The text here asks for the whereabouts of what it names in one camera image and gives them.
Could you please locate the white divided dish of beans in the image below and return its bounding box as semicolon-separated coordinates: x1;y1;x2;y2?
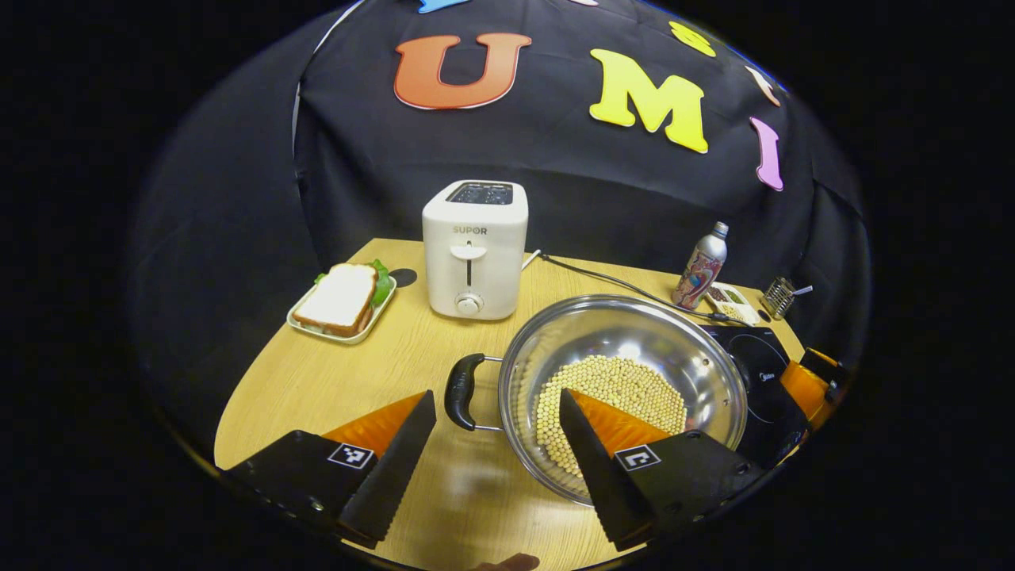
706;283;760;326

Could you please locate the black induction cooktop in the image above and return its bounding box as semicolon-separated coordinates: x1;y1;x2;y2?
702;324;810;469

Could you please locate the sandwich with lettuce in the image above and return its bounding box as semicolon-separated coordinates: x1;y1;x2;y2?
293;260;393;337

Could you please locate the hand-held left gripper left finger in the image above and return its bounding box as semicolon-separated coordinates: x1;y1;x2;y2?
224;390;437;550

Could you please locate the black backdrop cloth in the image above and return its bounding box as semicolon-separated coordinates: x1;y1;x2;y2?
131;0;873;453

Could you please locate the silver bottle with colourful label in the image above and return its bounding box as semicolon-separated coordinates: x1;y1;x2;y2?
672;222;729;310

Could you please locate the pile of soybeans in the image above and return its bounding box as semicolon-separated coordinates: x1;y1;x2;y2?
536;355;688;478

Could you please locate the pale green rectangular plate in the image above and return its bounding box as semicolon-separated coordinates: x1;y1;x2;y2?
287;262;397;345

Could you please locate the black power cable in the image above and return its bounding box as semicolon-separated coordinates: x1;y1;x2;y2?
539;255;734;322

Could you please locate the white toaster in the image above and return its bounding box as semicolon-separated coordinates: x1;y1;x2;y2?
422;180;530;321

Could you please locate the small metal wire rack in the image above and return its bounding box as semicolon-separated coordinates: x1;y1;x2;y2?
760;277;796;320

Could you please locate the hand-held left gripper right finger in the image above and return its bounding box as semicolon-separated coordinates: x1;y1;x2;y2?
559;389;762;552

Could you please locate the stainless steel pot black handle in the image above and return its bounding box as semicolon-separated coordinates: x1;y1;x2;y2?
444;295;750;508

